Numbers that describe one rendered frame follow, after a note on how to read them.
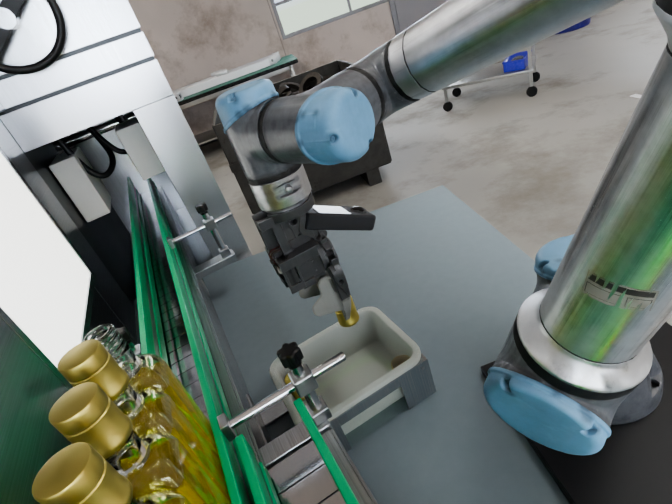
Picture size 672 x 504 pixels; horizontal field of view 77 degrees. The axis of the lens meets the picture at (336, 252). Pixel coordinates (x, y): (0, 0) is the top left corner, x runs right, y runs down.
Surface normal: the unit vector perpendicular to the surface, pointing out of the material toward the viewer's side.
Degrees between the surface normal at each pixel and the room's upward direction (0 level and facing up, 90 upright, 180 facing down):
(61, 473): 0
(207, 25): 90
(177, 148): 90
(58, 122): 90
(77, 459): 0
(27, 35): 90
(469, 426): 0
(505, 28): 108
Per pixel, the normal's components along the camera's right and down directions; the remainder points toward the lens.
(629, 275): -0.62, 0.58
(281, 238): 0.42, 0.36
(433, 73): -0.37, 0.85
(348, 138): 0.74, 0.13
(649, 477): -0.34, -0.81
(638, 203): -0.89, 0.35
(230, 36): 0.18, 0.47
